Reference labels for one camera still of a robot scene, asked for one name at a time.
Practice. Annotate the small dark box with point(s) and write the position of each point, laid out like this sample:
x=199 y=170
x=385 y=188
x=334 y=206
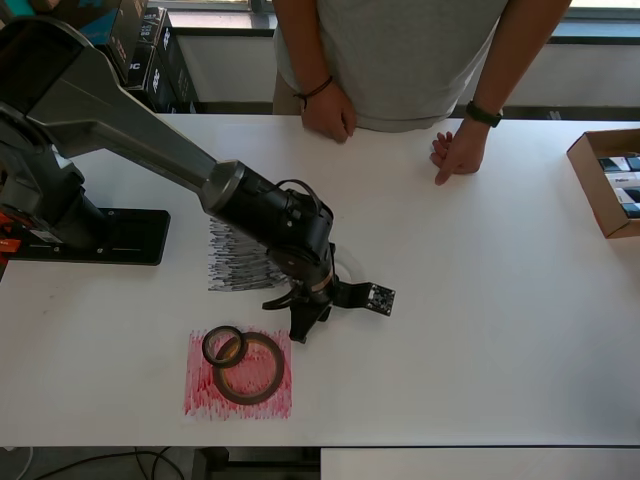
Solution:
x=629 y=196
x=632 y=211

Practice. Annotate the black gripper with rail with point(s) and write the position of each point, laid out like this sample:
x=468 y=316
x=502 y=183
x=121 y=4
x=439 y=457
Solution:
x=307 y=320

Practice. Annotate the teal and black carton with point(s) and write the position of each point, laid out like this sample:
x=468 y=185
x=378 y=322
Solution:
x=95 y=20

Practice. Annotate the open brown cardboard tray box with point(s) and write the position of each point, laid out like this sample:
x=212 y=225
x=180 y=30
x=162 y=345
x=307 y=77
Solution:
x=595 y=200

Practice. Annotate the white tape roll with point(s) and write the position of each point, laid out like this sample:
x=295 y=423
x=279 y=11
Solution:
x=357 y=265

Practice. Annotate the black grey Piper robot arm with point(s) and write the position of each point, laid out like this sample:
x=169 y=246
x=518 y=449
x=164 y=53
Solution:
x=150 y=145

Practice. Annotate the red tape roll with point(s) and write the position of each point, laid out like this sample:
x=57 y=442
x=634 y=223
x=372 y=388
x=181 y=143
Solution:
x=235 y=395

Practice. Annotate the small white printed box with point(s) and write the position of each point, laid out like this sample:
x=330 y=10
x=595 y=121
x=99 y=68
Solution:
x=622 y=180

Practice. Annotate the black wrist watch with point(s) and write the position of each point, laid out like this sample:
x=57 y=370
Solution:
x=482 y=116

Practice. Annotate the orange table clamp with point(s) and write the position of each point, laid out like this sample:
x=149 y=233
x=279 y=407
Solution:
x=9 y=245

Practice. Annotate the dark printed carton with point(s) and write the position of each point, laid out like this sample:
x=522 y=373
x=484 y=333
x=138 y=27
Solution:
x=172 y=80

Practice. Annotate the white side table top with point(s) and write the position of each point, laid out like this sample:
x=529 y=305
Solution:
x=475 y=465

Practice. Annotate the black carton with white print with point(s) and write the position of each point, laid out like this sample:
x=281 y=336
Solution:
x=152 y=27

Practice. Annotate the black carton with white label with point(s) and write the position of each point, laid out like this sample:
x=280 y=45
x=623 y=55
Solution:
x=135 y=70

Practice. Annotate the person right forearm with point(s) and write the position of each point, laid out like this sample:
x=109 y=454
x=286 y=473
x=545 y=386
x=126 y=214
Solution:
x=300 y=45

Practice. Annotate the black tape roll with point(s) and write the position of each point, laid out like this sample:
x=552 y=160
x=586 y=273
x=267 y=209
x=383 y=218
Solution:
x=206 y=347

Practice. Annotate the person left hand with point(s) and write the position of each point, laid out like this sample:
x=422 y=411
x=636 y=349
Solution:
x=462 y=152

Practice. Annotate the red scribbled paper sheet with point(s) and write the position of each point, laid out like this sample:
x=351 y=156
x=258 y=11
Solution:
x=200 y=400

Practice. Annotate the camera circuit board on bracket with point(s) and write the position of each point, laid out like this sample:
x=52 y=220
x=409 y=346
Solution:
x=382 y=300

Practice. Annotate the black scribbled paper sheet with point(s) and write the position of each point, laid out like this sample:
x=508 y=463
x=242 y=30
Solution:
x=235 y=275

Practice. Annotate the dark table leg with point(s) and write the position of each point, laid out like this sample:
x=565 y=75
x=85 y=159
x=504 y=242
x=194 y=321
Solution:
x=210 y=465

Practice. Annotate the person torso in grey shirt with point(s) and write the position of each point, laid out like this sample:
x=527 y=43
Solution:
x=400 y=60

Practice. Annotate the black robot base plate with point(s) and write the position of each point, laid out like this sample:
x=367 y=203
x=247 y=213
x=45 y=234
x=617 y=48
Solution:
x=140 y=240

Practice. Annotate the small black and white box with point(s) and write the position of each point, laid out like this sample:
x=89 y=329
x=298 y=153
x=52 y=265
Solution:
x=617 y=164

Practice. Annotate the person left forearm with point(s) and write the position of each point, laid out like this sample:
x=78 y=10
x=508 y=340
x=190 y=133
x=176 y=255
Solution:
x=515 y=50

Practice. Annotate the person right hand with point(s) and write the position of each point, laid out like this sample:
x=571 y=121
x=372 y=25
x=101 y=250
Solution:
x=327 y=117

